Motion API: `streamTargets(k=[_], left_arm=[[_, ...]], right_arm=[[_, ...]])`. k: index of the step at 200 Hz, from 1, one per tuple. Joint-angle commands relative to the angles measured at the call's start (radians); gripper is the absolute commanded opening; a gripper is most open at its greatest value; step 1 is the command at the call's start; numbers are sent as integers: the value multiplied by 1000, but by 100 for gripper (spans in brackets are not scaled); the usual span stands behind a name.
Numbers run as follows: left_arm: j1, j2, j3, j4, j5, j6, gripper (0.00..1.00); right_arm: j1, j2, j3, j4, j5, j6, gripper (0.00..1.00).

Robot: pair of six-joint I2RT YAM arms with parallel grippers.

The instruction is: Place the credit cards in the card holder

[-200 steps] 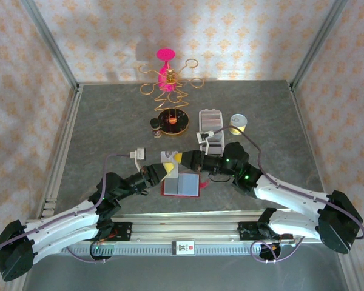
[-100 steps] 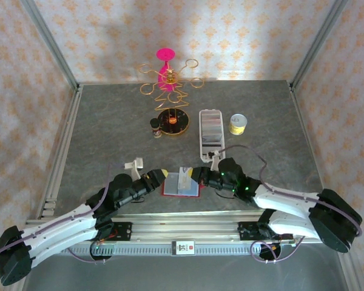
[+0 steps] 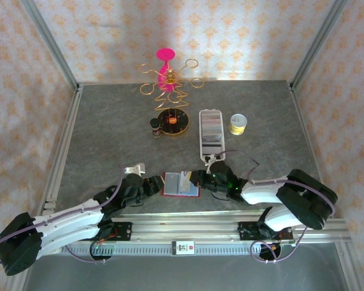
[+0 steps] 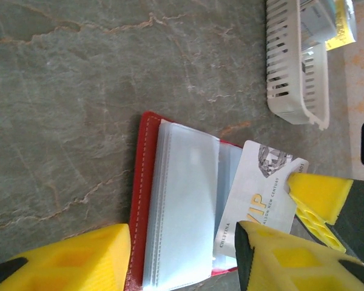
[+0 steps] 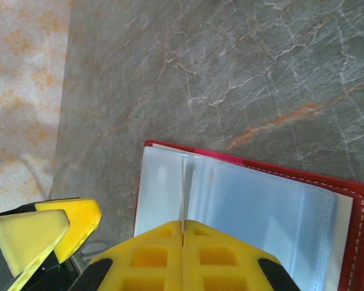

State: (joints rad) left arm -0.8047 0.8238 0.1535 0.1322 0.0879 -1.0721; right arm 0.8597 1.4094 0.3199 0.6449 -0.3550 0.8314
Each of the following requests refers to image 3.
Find blue credit card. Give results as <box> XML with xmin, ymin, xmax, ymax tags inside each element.
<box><xmin>181</xmin><ymin>183</ymin><xmax>200</xmax><ymax>196</ymax></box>

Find red card holder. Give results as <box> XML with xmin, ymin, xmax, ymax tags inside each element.
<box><xmin>161</xmin><ymin>171</ymin><xmax>201</xmax><ymax>198</ymax></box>

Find white perforated plastic tray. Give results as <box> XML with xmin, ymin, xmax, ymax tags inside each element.
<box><xmin>198</xmin><ymin>109</ymin><xmax>226</xmax><ymax>166</ymax></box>

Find small dark bottle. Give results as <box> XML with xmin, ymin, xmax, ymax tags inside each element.
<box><xmin>150</xmin><ymin>118</ymin><xmax>163</xmax><ymax>139</ymax></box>

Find yellow tin can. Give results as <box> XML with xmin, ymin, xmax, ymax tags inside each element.
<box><xmin>229</xmin><ymin>113</ymin><xmax>249</xmax><ymax>136</ymax></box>

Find white label tag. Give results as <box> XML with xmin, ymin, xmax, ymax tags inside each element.
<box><xmin>172</xmin><ymin>240</ymin><xmax>196</xmax><ymax>256</ymax></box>

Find grey metal sheet panel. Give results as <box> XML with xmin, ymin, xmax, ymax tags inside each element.
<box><xmin>19</xmin><ymin>244</ymin><xmax>357</xmax><ymax>291</ymax></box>

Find pink wine glass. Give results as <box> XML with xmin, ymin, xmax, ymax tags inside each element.
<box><xmin>156</xmin><ymin>47</ymin><xmax>176</xmax><ymax>93</ymax></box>

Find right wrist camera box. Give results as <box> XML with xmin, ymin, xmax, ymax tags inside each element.
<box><xmin>205</xmin><ymin>157</ymin><xmax>217</xmax><ymax>175</ymax></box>

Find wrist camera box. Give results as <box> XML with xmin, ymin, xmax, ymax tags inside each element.
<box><xmin>124</xmin><ymin>162</ymin><xmax>146</xmax><ymax>176</ymax></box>
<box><xmin>205</xmin><ymin>157</ymin><xmax>217</xmax><ymax>175</ymax></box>

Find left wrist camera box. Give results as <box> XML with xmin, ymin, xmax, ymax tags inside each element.
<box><xmin>124</xmin><ymin>162</ymin><xmax>146</xmax><ymax>176</ymax></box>

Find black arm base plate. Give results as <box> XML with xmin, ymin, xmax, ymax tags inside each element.
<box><xmin>90</xmin><ymin>222</ymin><xmax>133</xmax><ymax>243</ymax></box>
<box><xmin>238</xmin><ymin>221</ymin><xmax>294</xmax><ymax>243</ymax></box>

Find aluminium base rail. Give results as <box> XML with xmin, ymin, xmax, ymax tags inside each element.
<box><xmin>59</xmin><ymin>212</ymin><xmax>352</xmax><ymax>244</ymax></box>

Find gold wire glass rack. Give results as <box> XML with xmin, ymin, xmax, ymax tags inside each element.
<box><xmin>139</xmin><ymin>59</ymin><xmax>204</xmax><ymax>136</ymax></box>

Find grey slotted cable duct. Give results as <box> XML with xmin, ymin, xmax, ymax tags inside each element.
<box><xmin>60</xmin><ymin>242</ymin><xmax>295</xmax><ymax>257</ymax></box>

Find aluminium table side rail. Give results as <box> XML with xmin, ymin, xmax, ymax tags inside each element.
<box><xmin>289</xmin><ymin>83</ymin><xmax>334</xmax><ymax>218</ymax></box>
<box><xmin>39</xmin><ymin>84</ymin><xmax>84</xmax><ymax>213</ymax></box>

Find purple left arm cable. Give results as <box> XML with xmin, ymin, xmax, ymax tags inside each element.
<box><xmin>0</xmin><ymin>165</ymin><xmax>131</xmax><ymax>267</ymax></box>

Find aluminium frame post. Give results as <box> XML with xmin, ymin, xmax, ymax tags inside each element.
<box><xmin>289</xmin><ymin>0</ymin><xmax>349</xmax><ymax>92</ymax></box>
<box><xmin>19</xmin><ymin>0</ymin><xmax>81</xmax><ymax>92</ymax></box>

